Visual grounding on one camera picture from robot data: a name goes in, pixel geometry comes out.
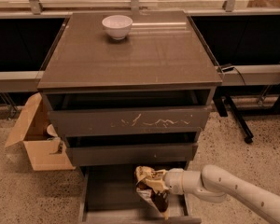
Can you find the open cardboard box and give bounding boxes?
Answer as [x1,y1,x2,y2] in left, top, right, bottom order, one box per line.
[5,93,76,171]

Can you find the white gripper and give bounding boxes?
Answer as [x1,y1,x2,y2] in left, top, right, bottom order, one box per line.
[142,168,184,195]

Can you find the white object in box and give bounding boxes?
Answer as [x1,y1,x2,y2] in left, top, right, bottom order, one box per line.
[47,124,58,137]

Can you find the brown chip bag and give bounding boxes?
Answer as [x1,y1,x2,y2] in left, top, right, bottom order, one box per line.
[134,166,169,220]

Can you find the dark grey drawer cabinet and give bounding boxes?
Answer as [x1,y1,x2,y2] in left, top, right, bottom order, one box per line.
[36,10,223,179]

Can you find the grey drawer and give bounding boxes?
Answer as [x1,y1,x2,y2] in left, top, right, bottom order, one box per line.
[47,91,210,137]
[78,164,202,224]
[66,132,198,166]

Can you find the white ceramic bowl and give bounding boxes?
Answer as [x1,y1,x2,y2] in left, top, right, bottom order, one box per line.
[102,15,133,40]

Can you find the grey middle drawer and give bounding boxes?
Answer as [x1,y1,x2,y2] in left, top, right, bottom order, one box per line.
[66,132,198,166]

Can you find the grey bottom drawer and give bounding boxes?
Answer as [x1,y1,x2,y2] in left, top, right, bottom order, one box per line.
[78,164,202,224]

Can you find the black wheeled stand leg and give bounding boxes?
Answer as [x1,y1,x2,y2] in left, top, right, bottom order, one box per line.
[213,94,254,144]

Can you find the black power adapter with cable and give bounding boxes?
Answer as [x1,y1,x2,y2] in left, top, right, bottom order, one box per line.
[217,63,246,85]

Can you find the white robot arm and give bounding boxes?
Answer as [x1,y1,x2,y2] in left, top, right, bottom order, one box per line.
[135,165,280,224]

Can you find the grey top drawer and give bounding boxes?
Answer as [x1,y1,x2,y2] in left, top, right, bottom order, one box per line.
[47,91,210,137]

